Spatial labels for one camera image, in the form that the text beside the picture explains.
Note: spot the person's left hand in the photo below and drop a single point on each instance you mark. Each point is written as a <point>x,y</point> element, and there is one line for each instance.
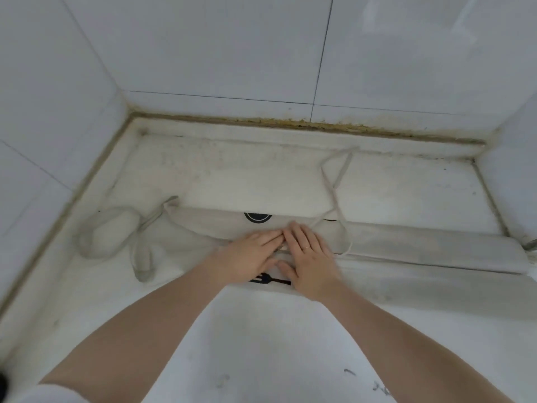
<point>241,260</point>

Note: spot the person's right hand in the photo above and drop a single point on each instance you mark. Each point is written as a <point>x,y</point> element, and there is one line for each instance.
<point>312,264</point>

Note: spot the person's left thumb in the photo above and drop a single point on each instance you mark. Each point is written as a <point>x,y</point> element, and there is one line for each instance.
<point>268,266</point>

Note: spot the person's right thumb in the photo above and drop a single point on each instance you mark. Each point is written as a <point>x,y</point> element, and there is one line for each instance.
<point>286,270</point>

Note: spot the beige apron with black print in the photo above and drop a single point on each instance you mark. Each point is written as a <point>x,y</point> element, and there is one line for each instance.
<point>398,247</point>

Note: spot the person's right forearm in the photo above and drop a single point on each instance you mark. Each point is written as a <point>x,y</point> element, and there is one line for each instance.
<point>402,348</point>

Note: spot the person's left forearm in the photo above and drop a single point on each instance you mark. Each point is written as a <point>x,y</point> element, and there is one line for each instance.
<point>147,335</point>

